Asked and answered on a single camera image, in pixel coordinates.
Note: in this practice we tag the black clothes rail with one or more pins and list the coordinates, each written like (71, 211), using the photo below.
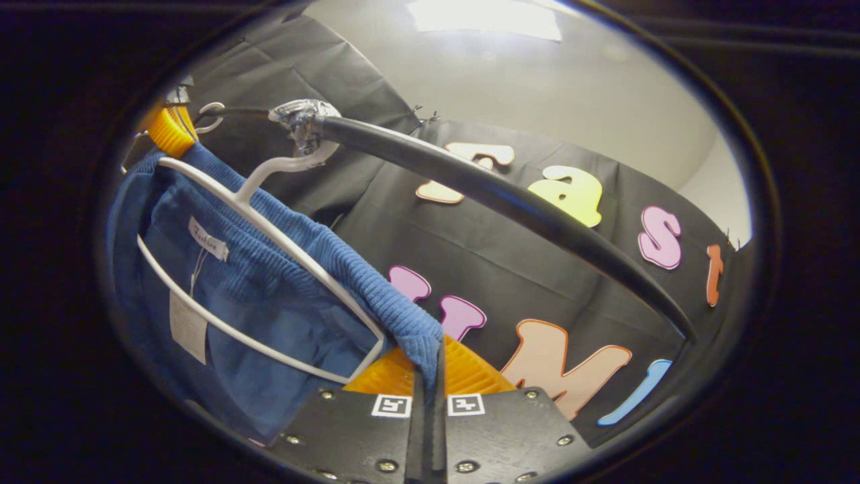
(524, 202)

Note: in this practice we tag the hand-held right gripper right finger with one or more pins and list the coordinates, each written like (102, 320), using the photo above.
(438, 437)

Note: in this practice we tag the white plastic hanger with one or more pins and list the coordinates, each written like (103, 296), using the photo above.
(242, 199)
(222, 115)

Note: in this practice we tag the blue shirt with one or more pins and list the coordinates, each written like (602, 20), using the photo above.
(269, 296)

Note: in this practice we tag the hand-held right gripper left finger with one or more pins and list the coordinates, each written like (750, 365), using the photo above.
(418, 437)

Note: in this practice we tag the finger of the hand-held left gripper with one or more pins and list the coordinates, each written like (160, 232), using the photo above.
(171, 134)

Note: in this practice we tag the clear tape wad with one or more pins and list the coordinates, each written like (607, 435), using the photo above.
(302, 121)

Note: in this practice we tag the black backdrop cloth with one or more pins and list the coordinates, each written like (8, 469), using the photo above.
(510, 282)

